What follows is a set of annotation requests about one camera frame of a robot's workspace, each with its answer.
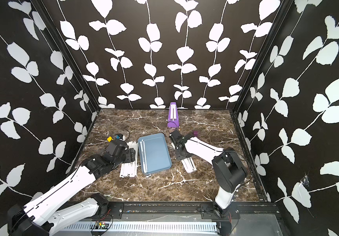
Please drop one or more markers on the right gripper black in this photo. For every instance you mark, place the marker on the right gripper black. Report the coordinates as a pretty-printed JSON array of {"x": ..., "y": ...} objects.
[{"x": 178, "y": 154}]

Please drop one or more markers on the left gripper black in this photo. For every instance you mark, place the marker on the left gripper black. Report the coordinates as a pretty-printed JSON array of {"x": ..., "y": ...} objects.
[{"x": 130, "y": 155}]

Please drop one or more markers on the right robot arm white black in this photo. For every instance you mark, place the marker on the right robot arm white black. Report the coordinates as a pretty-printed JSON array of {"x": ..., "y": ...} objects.
[{"x": 229, "y": 170}]

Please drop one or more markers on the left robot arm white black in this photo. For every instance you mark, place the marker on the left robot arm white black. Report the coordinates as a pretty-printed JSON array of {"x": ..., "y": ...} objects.
[{"x": 45, "y": 215}]

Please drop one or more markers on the blue storage box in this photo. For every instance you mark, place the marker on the blue storage box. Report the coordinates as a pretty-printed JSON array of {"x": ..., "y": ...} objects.
[{"x": 157, "y": 154}]

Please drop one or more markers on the purple metronome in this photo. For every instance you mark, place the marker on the purple metronome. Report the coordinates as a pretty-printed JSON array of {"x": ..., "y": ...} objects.
[{"x": 173, "y": 118}]

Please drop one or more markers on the left pile white straw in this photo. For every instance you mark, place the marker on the left pile white straw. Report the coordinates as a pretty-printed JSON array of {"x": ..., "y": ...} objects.
[{"x": 130, "y": 169}]

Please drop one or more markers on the pile white straw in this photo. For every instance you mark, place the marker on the pile white straw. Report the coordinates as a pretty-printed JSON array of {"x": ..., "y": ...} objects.
[
  {"x": 189, "y": 165},
  {"x": 130, "y": 169}
]

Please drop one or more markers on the right pile white straw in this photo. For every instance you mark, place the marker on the right pile white straw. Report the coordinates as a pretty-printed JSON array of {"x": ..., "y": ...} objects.
[{"x": 189, "y": 165}]

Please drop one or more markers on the small electronics board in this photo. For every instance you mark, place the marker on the small electronics board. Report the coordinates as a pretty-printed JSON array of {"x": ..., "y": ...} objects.
[{"x": 101, "y": 225}]

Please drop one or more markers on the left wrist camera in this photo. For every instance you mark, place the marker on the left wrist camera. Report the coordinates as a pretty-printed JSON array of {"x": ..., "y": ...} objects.
[{"x": 119, "y": 137}]

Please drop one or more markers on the white perforated cable duct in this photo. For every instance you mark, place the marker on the white perforated cable duct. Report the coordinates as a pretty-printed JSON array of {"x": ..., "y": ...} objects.
[{"x": 151, "y": 227}]

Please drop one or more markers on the black mounting rail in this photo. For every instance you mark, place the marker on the black mounting rail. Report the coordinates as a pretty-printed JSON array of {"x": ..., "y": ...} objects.
[{"x": 206, "y": 210}]

